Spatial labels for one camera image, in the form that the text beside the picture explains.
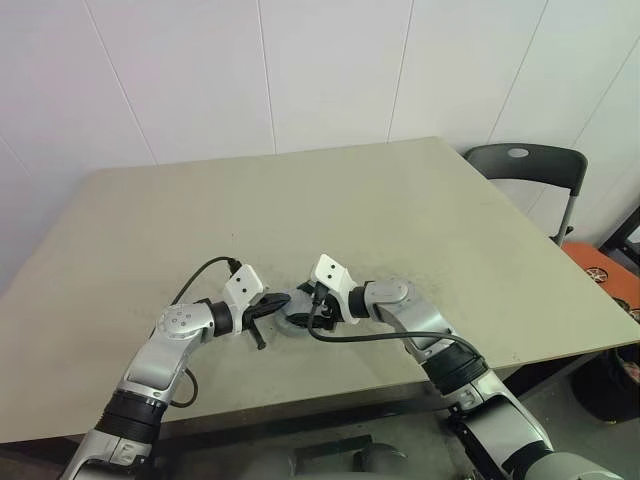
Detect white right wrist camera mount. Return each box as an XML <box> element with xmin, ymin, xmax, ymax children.
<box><xmin>308</xmin><ymin>253</ymin><xmax>375</xmax><ymax>327</ymax></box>

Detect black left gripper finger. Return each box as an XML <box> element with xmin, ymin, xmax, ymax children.
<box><xmin>248</xmin><ymin>318</ymin><xmax>267</xmax><ymax>353</ymax></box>
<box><xmin>255</xmin><ymin>293</ymin><xmax>293</xmax><ymax>318</ymax></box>

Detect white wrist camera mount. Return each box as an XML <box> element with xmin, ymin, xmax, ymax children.
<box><xmin>222</xmin><ymin>264</ymin><xmax>266</xmax><ymax>335</ymax></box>
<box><xmin>308</xmin><ymin>253</ymin><xmax>375</xmax><ymax>327</ymax></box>

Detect black round bin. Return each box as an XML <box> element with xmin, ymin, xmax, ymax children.
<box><xmin>572</xmin><ymin>347</ymin><xmax>640</xmax><ymax>426</ymax></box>

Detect black metal frame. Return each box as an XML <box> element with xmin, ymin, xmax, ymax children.
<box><xmin>599</xmin><ymin>204</ymin><xmax>640</xmax><ymax>261</ymax></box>

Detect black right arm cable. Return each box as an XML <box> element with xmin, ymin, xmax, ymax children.
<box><xmin>307</xmin><ymin>282</ymin><xmax>484</xmax><ymax>361</ymax></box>

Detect dark grey folding chair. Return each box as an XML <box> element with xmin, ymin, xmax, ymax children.
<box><xmin>464</xmin><ymin>143</ymin><xmax>589</xmax><ymax>246</ymax></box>

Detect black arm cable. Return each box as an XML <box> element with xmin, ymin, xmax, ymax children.
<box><xmin>307</xmin><ymin>282</ymin><xmax>484</xmax><ymax>361</ymax></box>
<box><xmin>167</xmin><ymin>256</ymin><xmax>245</xmax><ymax>407</ymax></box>

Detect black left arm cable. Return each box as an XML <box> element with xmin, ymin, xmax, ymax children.
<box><xmin>167</xmin><ymin>256</ymin><xmax>245</xmax><ymax>407</ymax></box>

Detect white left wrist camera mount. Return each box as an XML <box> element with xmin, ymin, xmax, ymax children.
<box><xmin>222</xmin><ymin>264</ymin><xmax>266</xmax><ymax>335</ymax></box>

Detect grey motor housing copper coils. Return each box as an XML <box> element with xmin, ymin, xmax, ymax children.
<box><xmin>276</xmin><ymin>291</ymin><xmax>321</xmax><ymax>340</ymax></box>

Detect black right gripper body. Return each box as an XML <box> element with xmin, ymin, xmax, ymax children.
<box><xmin>308</xmin><ymin>282</ymin><xmax>347</xmax><ymax>332</ymax></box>

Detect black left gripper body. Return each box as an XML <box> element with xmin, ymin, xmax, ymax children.
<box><xmin>241</xmin><ymin>294</ymin><xmax>274</xmax><ymax>332</ymax></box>

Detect orange printed box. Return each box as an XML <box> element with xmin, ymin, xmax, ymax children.
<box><xmin>562</xmin><ymin>241</ymin><xmax>640</xmax><ymax>326</ymax></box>

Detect silver notched motor cover plate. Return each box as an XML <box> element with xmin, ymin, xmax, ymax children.
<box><xmin>282</xmin><ymin>292</ymin><xmax>314</xmax><ymax>317</ymax></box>

